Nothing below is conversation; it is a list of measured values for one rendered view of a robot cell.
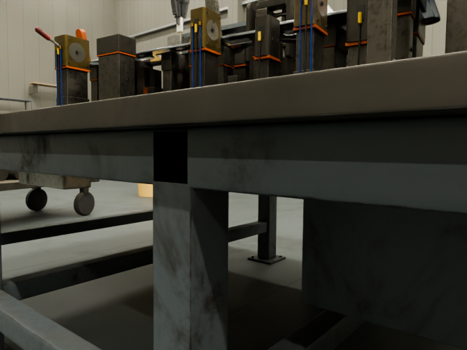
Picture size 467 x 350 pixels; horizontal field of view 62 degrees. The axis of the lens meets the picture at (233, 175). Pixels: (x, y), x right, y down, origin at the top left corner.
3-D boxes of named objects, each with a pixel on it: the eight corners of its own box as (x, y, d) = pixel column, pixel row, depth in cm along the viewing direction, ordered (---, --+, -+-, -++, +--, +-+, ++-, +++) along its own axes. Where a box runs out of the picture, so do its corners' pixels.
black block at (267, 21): (246, 126, 104) (247, 14, 102) (263, 128, 112) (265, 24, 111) (263, 125, 101) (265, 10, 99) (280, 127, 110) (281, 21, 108)
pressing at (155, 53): (69, 64, 164) (68, 60, 164) (111, 73, 183) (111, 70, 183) (432, -5, 89) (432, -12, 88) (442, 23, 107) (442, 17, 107)
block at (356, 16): (337, 121, 88) (340, -7, 86) (352, 125, 97) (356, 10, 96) (370, 121, 84) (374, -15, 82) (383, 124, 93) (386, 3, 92)
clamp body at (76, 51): (47, 131, 149) (45, 35, 147) (78, 132, 161) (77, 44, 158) (60, 131, 144) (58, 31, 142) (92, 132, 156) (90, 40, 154)
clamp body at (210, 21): (181, 127, 115) (181, 7, 113) (205, 129, 125) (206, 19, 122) (199, 127, 111) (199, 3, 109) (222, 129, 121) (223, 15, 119)
